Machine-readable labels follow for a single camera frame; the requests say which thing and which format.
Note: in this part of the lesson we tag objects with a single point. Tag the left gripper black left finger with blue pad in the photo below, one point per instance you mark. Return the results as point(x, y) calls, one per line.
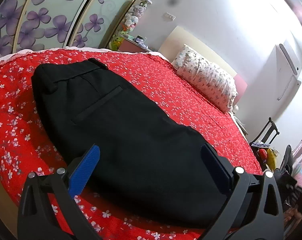
point(36, 218)

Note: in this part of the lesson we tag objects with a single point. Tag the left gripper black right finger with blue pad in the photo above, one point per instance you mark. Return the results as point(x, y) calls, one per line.
point(252, 209)

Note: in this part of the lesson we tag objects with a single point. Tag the black pants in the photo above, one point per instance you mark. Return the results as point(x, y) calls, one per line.
point(149, 165)

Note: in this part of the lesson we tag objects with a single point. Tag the grey clothing pile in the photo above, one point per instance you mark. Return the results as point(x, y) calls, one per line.
point(288, 187)

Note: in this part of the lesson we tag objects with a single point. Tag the red and yellow toy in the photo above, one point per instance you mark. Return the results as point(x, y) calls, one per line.
point(268, 157)

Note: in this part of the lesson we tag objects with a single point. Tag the pink folded blanket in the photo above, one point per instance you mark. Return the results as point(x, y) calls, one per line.
point(297, 173)

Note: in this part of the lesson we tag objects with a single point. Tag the red floral bedspread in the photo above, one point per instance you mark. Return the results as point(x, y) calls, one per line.
point(25, 147)

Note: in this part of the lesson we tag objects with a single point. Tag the black metal chair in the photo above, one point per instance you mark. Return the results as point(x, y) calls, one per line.
point(272, 129)

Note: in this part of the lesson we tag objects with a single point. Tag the white floral pillow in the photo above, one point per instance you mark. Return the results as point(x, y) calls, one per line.
point(214, 82)

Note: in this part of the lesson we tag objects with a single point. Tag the white air conditioner unit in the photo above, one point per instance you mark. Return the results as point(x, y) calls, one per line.
point(288, 67)

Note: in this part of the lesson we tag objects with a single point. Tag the beige headboard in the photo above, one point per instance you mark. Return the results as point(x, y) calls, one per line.
point(176, 40)

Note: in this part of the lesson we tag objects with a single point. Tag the pink bedside table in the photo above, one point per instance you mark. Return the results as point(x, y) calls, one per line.
point(131, 46)

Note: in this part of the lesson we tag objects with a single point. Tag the purple flower wardrobe doors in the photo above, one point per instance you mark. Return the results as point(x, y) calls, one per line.
point(46, 24)

